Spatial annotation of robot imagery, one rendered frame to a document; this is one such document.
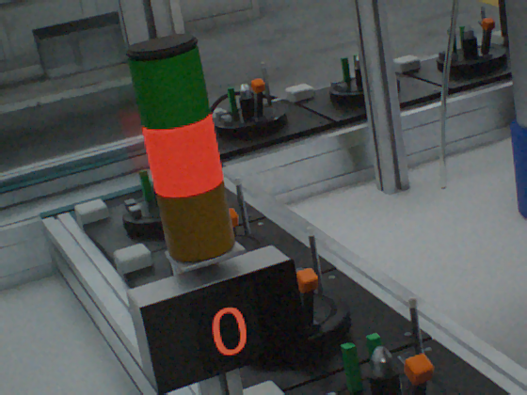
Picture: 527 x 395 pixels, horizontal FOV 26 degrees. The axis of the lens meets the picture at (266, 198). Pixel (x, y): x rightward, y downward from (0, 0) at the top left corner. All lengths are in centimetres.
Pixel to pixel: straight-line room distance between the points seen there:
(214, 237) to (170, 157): 7
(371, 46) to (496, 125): 39
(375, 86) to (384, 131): 8
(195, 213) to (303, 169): 125
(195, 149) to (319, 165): 127
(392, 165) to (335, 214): 14
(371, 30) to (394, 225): 33
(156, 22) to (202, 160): 10
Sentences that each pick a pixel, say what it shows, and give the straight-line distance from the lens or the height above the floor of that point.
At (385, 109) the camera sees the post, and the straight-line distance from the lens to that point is 197.
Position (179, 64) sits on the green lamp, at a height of 140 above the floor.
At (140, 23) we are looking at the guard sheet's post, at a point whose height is 143.
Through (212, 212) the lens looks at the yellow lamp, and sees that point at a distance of 80.
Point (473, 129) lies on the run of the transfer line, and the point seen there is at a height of 90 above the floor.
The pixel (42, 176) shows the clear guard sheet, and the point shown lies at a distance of 82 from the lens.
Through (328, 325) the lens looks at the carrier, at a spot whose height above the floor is 99.
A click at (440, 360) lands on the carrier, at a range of 123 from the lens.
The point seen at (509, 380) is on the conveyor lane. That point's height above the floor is 95.
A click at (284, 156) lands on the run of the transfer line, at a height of 95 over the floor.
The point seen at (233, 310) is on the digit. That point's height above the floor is 122.
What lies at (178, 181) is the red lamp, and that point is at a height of 132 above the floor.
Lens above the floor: 157
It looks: 20 degrees down
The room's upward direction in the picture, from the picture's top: 10 degrees counter-clockwise
